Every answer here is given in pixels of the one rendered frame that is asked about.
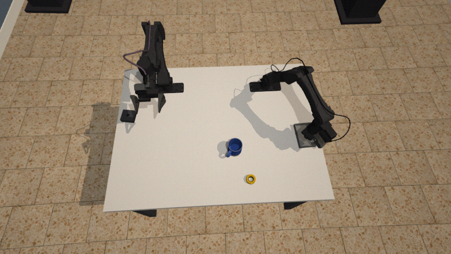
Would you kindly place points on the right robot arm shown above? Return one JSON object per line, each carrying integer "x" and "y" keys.
{"x": 153, "y": 62}

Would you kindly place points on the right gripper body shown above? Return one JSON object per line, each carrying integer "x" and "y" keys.
{"x": 145, "y": 96}

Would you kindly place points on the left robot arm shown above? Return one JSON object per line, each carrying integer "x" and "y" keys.
{"x": 271, "y": 82}

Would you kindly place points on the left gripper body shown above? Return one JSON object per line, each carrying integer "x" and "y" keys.
{"x": 310, "y": 134}

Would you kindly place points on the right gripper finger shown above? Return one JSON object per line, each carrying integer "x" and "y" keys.
{"x": 161, "y": 101}
{"x": 135, "y": 103}

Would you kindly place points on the dark blue mug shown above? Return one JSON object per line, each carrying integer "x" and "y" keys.
{"x": 234, "y": 147}

